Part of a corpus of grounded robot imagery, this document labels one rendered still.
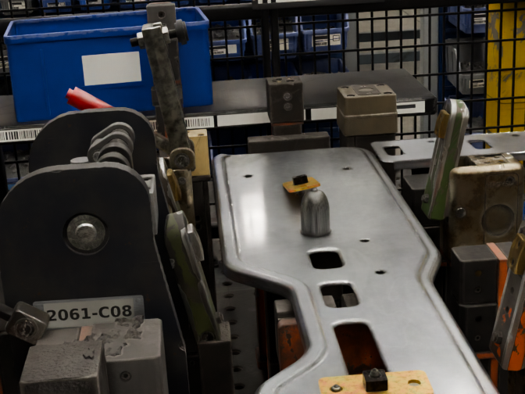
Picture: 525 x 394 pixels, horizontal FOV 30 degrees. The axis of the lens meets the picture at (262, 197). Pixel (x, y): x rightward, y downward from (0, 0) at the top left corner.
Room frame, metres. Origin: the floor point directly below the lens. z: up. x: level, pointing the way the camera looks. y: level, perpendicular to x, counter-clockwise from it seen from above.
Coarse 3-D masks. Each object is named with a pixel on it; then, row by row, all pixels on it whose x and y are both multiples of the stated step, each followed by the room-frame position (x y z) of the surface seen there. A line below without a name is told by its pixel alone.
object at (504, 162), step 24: (456, 168) 1.06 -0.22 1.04; (480, 168) 1.06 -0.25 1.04; (504, 168) 1.06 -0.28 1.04; (456, 192) 1.05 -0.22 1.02; (480, 192) 1.05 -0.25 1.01; (504, 192) 1.05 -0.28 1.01; (456, 216) 1.05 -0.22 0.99; (480, 216) 1.05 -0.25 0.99; (504, 216) 1.06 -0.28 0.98; (456, 240) 1.05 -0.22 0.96; (480, 240) 1.05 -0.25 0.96; (504, 240) 1.05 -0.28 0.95
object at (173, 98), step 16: (144, 32) 1.09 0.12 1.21; (160, 32) 1.09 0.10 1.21; (176, 32) 1.10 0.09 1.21; (160, 48) 1.09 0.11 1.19; (160, 64) 1.09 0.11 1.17; (160, 80) 1.09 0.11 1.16; (160, 96) 1.09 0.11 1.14; (176, 96) 1.10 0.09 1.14; (176, 112) 1.09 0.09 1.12; (176, 128) 1.09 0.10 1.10; (176, 144) 1.09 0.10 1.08
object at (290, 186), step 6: (294, 180) 1.11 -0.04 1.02; (300, 180) 1.11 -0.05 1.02; (306, 180) 1.12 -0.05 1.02; (312, 180) 1.13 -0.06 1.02; (288, 186) 1.12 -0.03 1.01; (294, 186) 1.11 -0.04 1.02; (300, 186) 1.10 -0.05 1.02; (306, 186) 1.08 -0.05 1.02; (312, 186) 1.08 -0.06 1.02; (318, 186) 1.08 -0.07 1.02
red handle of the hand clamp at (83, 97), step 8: (72, 96) 1.09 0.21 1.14; (80, 96) 1.10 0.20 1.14; (88, 96) 1.10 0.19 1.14; (72, 104) 1.10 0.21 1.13; (80, 104) 1.10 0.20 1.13; (88, 104) 1.10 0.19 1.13; (96, 104) 1.10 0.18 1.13; (104, 104) 1.10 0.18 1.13; (160, 136) 1.11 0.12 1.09; (160, 144) 1.10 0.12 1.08; (168, 144) 1.10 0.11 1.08; (168, 152) 1.10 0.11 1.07
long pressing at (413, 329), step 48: (240, 192) 1.14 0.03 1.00; (288, 192) 1.13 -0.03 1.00; (336, 192) 1.12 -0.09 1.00; (384, 192) 1.11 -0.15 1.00; (240, 240) 0.98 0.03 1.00; (288, 240) 0.97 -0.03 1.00; (336, 240) 0.97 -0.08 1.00; (384, 240) 0.96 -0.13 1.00; (288, 288) 0.85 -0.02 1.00; (384, 288) 0.84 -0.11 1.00; (432, 288) 0.84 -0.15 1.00; (336, 336) 0.75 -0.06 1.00; (384, 336) 0.74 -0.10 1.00; (432, 336) 0.74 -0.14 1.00; (288, 384) 0.67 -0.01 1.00; (432, 384) 0.66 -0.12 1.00; (480, 384) 0.66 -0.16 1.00
